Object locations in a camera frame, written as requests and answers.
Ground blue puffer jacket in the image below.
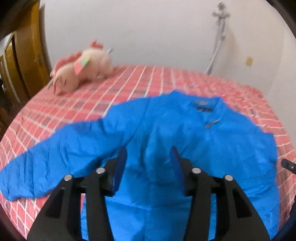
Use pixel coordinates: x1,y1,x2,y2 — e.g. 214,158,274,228
1,91,280,240

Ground pink plush unicorn toy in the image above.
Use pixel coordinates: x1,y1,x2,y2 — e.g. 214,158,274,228
47,41,114,93

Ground wooden door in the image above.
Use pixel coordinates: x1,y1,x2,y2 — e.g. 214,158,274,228
0,0,52,105

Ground yellow wall socket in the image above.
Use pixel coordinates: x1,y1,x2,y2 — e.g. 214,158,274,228
245,56,253,67

